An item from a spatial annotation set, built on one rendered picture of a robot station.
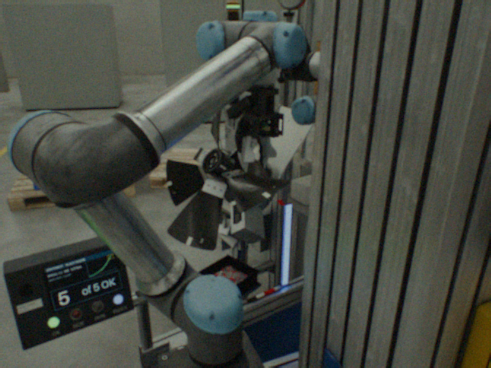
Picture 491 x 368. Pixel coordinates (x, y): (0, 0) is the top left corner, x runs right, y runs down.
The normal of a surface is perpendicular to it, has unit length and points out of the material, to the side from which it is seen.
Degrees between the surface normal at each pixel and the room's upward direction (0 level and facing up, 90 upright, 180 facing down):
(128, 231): 91
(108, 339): 0
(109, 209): 94
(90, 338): 0
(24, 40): 90
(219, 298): 8
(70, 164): 71
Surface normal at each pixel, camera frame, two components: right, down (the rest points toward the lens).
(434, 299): 0.38, 0.36
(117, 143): 0.26, -0.19
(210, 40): -0.72, 0.27
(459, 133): -0.93, 0.14
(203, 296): 0.09, -0.88
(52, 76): 0.18, 0.38
